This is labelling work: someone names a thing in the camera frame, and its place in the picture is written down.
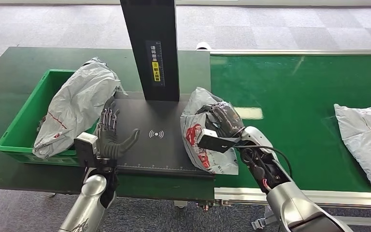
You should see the green plastic crate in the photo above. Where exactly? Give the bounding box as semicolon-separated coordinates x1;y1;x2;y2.
0;68;100;167

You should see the grey mailer package red line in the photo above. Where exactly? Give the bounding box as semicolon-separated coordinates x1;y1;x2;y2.
333;103;371;190

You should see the dark green table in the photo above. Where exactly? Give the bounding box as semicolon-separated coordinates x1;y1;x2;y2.
0;46;216;201

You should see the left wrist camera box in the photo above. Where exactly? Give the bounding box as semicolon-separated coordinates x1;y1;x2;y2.
73;131;100;168

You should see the green conveyor belt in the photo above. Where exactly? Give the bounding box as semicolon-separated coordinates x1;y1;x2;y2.
195;42;371;228

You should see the white package with red print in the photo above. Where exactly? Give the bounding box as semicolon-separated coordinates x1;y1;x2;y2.
179;87;240;176

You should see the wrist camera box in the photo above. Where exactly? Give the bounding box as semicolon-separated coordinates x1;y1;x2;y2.
197;128;238;154
73;131;100;168

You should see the black and yellow machine label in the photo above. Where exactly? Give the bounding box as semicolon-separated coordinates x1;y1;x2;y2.
145;40;166;87

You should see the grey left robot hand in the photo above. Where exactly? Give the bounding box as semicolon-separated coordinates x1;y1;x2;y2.
96;96;141;160

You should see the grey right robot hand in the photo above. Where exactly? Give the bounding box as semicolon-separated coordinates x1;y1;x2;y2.
196;101;246;139

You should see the grey metal bracket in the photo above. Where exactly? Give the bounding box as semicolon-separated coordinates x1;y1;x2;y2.
251;206;281;231

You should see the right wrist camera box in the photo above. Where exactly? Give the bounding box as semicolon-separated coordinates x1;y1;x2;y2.
197;128;238;154

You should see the black inbound scanner machine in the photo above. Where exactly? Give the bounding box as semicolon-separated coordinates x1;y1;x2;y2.
108;0;215;179

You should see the grey crumpled mailer package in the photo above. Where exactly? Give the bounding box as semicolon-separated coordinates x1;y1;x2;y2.
32;57;129;160

